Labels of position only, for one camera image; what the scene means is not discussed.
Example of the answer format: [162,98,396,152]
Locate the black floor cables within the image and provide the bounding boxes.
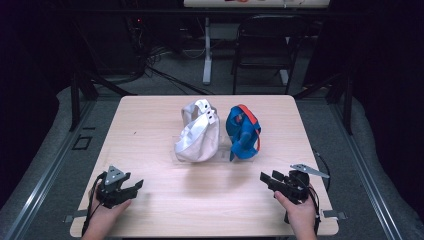
[126,18,214,97]

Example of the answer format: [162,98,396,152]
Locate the person's right hand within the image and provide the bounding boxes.
[273,190,318,235]

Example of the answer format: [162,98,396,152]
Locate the white desk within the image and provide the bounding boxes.
[182,0,332,87]

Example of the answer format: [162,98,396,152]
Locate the right hand-held gripper cable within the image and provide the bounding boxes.
[306,149,332,236]

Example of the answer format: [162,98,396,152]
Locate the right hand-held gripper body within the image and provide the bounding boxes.
[282,162,331,205]

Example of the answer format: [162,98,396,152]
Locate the black metal stand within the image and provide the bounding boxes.
[293,64,355,136]
[69,71,101,132]

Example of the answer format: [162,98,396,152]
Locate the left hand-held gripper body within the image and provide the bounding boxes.
[95,165,134,210]

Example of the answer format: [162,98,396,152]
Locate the aluminium floor rail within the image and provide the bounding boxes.
[0,99,98,240]
[328,99,406,240]

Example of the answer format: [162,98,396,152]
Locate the person's left hand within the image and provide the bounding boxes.
[89,185,133,235]

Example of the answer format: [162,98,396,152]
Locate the white cap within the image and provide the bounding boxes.
[173,98,221,164]

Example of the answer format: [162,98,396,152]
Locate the grey metal bracket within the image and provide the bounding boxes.
[63,209,88,224]
[321,209,348,221]

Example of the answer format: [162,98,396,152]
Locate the black chair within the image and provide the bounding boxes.
[231,14,310,96]

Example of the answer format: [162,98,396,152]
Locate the left hand-held gripper cable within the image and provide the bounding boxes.
[81,172,108,236]

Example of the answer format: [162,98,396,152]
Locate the blue cap with orange strap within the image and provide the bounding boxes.
[225,104,263,162]

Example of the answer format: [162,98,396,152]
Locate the hand-held gripper cable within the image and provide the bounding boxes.
[81,172,108,236]
[306,149,332,236]

